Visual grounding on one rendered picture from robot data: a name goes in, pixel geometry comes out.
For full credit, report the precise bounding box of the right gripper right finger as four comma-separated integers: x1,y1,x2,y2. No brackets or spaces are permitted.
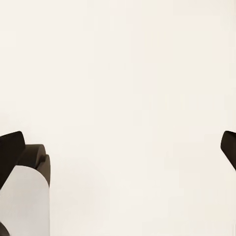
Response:
220,131,236,169

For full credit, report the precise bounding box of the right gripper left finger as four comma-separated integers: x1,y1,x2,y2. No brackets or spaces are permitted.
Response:
0,131,26,190

